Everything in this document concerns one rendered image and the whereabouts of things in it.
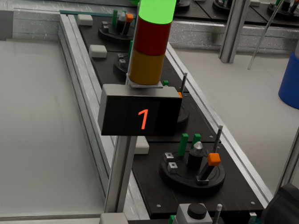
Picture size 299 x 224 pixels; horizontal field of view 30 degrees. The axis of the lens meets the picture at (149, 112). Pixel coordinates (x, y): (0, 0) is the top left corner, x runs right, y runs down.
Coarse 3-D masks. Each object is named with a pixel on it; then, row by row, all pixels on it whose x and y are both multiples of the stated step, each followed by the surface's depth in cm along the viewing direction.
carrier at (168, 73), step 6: (168, 60) 168; (168, 66) 164; (162, 72) 160; (168, 72) 160; (174, 72) 161; (162, 78) 156; (168, 78) 157; (174, 78) 158; (180, 78) 158; (168, 84) 153; (174, 84) 154; (180, 84) 155; (186, 90) 152
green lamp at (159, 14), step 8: (144, 0) 79; (152, 0) 78; (160, 0) 78; (168, 0) 78; (144, 8) 80; (152, 8) 79; (160, 8) 79; (168, 8) 79; (144, 16) 80; (152, 16) 79; (160, 16) 79; (168, 16) 80
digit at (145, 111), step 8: (136, 104) 86; (144, 104) 86; (152, 104) 86; (128, 112) 86; (136, 112) 86; (144, 112) 87; (152, 112) 87; (128, 120) 87; (136, 120) 87; (144, 120) 88; (152, 120) 88; (128, 128) 88; (136, 128) 88; (144, 128) 88; (152, 128) 89
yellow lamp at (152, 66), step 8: (136, 56) 83; (144, 56) 82; (152, 56) 82; (160, 56) 83; (136, 64) 83; (144, 64) 83; (152, 64) 83; (160, 64) 84; (136, 72) 84; (144, 72) 83; (152, 72) 84; (160, 72) 85; (136, 80) 84; (144, 80) 84; (152, 80) 84
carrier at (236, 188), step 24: (144, 144) 121; (168, 144) 126; (192, 144) 119; (216, 144) 119; (144, 168) 116; (168, 168) 114; (192, 168) 115; (216, 168) 118; (144, 192) 109; (168, 192) 111; (192, 192) 111; (216, 192) 113; (240, 192) 115; (168, 216) 106; (240, 216) 111
